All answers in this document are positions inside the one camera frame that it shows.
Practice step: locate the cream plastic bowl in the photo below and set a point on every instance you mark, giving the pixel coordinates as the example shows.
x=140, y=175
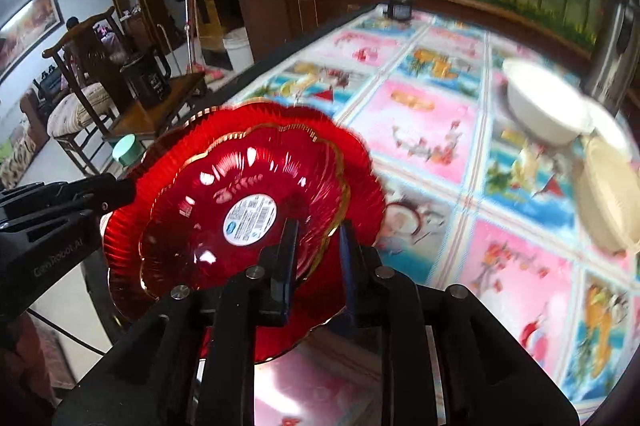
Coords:
x=607, y=197

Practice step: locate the colourful printed tablecloth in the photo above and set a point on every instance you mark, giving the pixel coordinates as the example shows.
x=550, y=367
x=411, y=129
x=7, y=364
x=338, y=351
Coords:
x=471, y=197

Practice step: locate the black jug on stool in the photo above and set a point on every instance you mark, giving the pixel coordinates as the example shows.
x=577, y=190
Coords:
x=148, y=75

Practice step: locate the framed wall painting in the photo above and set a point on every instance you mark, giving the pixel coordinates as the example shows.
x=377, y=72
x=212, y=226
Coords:
x=24, y=31

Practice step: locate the small black table object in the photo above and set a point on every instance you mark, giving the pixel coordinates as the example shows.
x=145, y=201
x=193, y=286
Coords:
x=399, y=10

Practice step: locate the large white foam bowl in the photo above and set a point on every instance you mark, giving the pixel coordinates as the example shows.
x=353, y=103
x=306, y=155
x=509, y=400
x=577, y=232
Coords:
x=548, y=107

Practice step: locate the wooden armchair with cushion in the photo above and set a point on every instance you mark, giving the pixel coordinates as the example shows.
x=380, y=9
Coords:
x=90, y=56

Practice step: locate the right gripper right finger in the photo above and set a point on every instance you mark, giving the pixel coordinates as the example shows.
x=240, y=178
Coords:
x=446, y=359

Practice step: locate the wooden sideboard cabinet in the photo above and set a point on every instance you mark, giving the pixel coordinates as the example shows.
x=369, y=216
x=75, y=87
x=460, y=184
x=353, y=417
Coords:
x=271, y=24

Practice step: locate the large red glass plate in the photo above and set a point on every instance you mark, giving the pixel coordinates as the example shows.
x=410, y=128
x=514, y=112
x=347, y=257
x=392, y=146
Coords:
x=319, y=297

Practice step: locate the mint lid water bottle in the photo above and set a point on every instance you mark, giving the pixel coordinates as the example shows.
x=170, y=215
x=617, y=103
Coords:
x=127, y=150

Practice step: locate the white plastic bucket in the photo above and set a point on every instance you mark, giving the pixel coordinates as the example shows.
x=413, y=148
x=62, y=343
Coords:
x=237, y=46

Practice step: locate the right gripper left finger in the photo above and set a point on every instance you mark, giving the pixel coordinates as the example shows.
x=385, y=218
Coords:
x=190, y=359

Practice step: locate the small red glass plate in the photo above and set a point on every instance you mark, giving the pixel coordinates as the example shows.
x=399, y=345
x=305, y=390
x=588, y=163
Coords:
x=232, y=200

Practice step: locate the small white foam bowl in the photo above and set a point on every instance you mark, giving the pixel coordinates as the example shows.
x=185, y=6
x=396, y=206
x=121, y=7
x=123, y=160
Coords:
x=607, y=128

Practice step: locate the wooden side stool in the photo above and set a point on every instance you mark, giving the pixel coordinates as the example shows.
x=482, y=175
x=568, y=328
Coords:
x=151, y=123

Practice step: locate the stainless steel thermos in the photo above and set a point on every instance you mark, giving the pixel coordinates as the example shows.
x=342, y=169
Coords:
x=615, y=55

